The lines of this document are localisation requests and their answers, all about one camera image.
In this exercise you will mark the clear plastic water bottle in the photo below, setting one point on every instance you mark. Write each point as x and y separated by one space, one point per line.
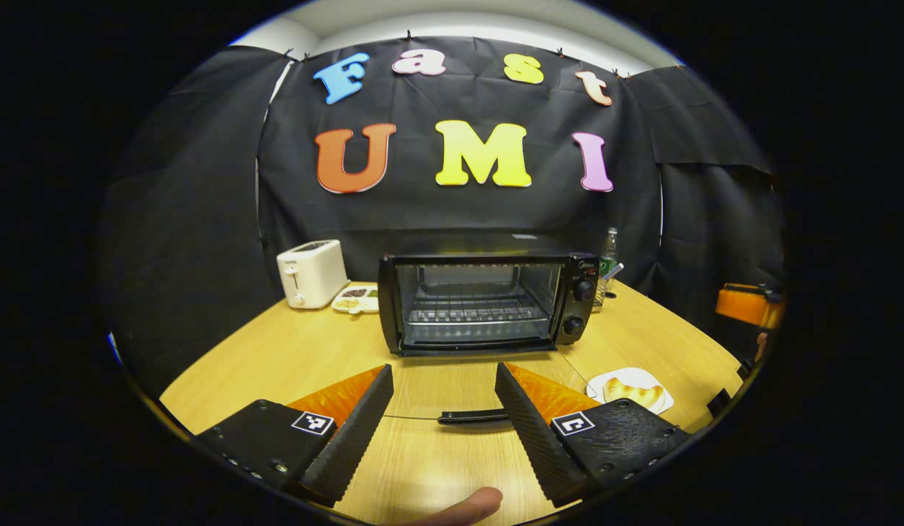
609 252

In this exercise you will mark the white divided snack tray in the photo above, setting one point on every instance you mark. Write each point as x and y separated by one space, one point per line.
353 299

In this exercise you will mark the black table clamp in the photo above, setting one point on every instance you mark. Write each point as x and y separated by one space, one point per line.
718 402

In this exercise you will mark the golden croissant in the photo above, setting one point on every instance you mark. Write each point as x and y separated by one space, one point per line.
634 394

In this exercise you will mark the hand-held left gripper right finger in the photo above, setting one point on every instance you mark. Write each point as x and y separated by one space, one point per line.
532 431

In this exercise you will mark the black electric oven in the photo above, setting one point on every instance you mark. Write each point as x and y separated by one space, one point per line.
580 314

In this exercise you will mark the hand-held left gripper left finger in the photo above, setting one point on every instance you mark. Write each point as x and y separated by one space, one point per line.
350 438

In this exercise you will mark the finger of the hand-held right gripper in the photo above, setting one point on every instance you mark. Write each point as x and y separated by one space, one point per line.
744 307

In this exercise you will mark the black backdrop cloth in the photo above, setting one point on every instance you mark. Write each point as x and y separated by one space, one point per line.
204 219

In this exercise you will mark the white toaster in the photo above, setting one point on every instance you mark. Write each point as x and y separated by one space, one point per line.
313 276

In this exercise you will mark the white square plate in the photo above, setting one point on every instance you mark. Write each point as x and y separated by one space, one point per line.
642 376

